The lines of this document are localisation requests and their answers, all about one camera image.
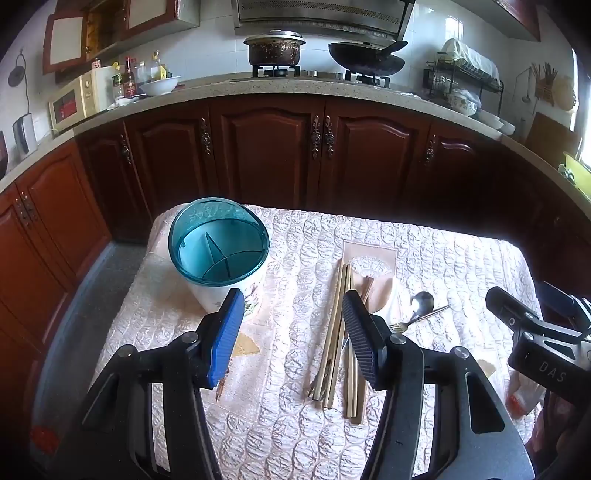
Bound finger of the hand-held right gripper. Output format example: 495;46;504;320
486;286;555;335
539;281;591;329

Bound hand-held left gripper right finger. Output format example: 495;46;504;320
342;290;536;480

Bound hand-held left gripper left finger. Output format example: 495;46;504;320
44;288;245;480

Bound pile of bamboo chopsticks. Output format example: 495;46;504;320
308;259;377;423

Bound metal spoon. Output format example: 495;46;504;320
401;292;435;330

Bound metal fork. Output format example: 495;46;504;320
389;305;452;334

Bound teal rimmed floral utensil holder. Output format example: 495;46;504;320
167;198;271;319

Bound person's right forearm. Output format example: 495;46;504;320
526;392;591;467

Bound person's right hand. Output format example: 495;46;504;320
505;369;548;418

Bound white quilted tablecloth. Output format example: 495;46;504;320
92;204;543;480

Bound yellow green container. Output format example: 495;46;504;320
560;152;591;195

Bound wooden cutting board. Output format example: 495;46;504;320
526;112;583;158

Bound stack of white bowls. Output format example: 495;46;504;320
478;111;516;136

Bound wooden kitchen base cabinets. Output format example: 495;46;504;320
0;99;591;370

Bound round bamboo strainer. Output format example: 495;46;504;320
553;74;578;112

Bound floral ceramic pot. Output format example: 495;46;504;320
450;88;482;117

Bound black dish rack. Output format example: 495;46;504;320
422;39;505;116

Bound speckled kitchen countertop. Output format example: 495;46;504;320
0;69;591;213

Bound white bowl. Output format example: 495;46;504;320
139;76;182;97

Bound gas stove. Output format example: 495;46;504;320
250;65;394;88

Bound dark sauce bottle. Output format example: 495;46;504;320
122;56;139;99

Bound yellow oil bottle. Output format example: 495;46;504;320
150;50;168;82

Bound cream microwave oven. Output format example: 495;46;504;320
48;67;117;133

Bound black wok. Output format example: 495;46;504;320
328;41;407;77

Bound black spatula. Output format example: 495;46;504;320
375;40;409;60

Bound cooking pot with lid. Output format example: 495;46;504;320
244;29;306;68

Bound steel range hood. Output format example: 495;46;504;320
231;0;416;41

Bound black round hanging fixture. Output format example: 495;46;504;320
8;48;34;117

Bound wall chopstick holder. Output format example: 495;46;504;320
529;62;560;108

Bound wooden wall cabinets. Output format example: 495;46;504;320
42;0;200;77

